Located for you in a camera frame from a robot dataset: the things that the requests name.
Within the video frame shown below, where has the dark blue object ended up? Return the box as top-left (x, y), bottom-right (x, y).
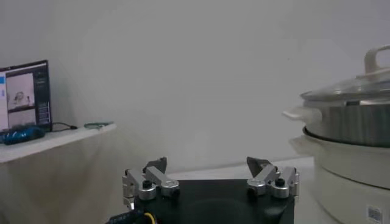
top-left (0, 125), bottom-right (47, 145)

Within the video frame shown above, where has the black laptop screen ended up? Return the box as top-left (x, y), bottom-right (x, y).
top-left (0, 59), bottom-right (53, 133)

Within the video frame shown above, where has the green and grey small tool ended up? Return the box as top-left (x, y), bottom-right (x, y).
top-left (83, 121), bottom-right (115, 130)

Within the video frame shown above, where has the white side table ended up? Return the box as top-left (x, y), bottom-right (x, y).
top-left (0, 122), bottom-right (118, 165)

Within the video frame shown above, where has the glass lid with cream handle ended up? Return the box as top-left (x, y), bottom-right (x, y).
top-left (300, 44), bottom-right (390, 103)

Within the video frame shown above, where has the thin black cable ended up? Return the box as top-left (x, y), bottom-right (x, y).
top-left (49, 121), bottom-right (79, 133)

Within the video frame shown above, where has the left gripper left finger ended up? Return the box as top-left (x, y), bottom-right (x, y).
top-left (121, 156), bottom-right (181, 211)

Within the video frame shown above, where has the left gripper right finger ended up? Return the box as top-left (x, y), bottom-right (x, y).
top-left (246, 156), bottom-right (300, 200)

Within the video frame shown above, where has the perforated steel steamer basket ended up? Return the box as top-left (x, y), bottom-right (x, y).
top-left (282, 100), bottom-right (390, 149)

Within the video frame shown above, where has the cream electric pot base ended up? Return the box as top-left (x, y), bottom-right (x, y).
top-left (289, 133), bottom-right (390, 224)

